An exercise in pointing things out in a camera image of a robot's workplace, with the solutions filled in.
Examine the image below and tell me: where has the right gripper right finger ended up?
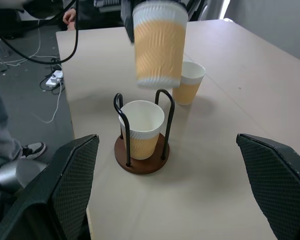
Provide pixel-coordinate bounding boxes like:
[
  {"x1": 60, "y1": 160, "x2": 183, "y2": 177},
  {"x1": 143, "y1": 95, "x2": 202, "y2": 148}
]
[{"x1": 236, "y1": 133, "x2": 300, "y2": 240}]

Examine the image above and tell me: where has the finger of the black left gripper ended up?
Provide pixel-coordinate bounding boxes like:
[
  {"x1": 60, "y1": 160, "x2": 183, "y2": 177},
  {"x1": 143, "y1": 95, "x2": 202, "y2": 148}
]
[
  {"x1": 186, "y1": 0, "x2": 203, "y2": 23},
  {"x1": 121, "y1": 0, "x2": 136, "y2": 44}
]

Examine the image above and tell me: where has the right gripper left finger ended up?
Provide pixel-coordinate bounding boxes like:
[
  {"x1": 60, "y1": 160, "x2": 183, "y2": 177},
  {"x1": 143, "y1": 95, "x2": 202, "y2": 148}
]
[{"x1": 0, "y1": 134, "x2": 100, "y2": 240}]

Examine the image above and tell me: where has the tall orange white paper cup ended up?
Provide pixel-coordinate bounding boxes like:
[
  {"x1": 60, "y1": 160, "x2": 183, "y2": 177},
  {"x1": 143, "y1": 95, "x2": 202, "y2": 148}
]
[{"x1": 132, "y1": 1, "x2": 189, "y2": 89}]

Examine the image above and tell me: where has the bystander bare hand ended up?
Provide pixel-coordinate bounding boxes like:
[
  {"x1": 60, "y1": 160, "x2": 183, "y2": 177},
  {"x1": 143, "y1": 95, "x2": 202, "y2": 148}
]
[{"x1": 62, "y1": 8, "x2": 77, "y2": 25}]

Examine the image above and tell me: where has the black white sneaker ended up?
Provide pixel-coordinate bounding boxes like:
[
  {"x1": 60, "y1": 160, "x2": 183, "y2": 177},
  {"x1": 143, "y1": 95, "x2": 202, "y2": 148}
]
[{"x1": 20, "y1": 141, "x2": 47, "y2": 160}]

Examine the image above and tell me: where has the silver robot body part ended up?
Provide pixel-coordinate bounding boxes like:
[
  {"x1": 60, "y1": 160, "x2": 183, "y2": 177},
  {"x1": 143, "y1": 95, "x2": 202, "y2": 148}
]
[{"x1": 0, "y1": 158, "x2": 48, "y2": 195}]

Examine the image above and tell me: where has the bystander leg in jeans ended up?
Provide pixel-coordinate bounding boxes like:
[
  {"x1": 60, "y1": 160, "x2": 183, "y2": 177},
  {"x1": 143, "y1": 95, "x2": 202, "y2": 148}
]
[{"x1": 0, "y1": 81, "x2": 23, "y2": 173}]

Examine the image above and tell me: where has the white power strip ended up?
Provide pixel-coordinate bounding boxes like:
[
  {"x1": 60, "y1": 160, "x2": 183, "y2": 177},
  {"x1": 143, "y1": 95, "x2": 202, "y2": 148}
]
[{"x1": 45, "y1": 69, "x2": 64, "y2": 88}]

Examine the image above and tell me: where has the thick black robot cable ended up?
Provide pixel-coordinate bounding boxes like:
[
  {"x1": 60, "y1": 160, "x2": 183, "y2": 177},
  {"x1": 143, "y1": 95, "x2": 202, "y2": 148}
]
[{"x1": 0, "y1": 0, "x2": 80, "y2": 65}]

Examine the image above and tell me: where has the white floor cable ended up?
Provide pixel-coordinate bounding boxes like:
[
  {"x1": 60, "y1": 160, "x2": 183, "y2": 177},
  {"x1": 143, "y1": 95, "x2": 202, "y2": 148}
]
[{"x1": 29, "y1": 79, "x2": 65, "y2": 124}]

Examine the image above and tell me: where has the wire cup holder wooden base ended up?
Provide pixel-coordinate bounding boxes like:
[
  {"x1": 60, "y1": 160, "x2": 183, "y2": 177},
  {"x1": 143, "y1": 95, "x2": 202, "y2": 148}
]
[{"x1": 113, "y1": 89, "x2": 175, "y2": 175}]

